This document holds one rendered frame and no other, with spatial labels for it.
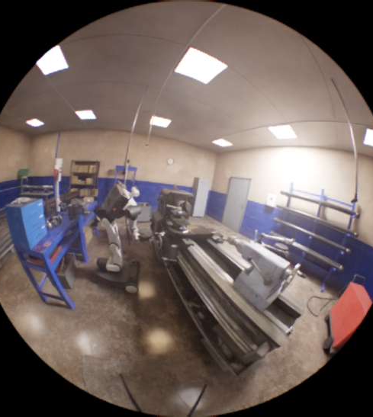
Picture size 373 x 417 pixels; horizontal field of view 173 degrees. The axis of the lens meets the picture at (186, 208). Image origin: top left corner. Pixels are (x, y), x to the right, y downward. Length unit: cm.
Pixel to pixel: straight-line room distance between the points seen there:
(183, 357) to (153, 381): 42
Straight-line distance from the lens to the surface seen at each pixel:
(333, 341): 257
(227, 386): 166
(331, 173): 403
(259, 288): 94
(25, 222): 141
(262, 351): 95
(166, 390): 154
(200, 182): 559
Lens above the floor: 153
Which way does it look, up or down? 12 degrees down
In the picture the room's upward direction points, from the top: 10 degrees clockwise
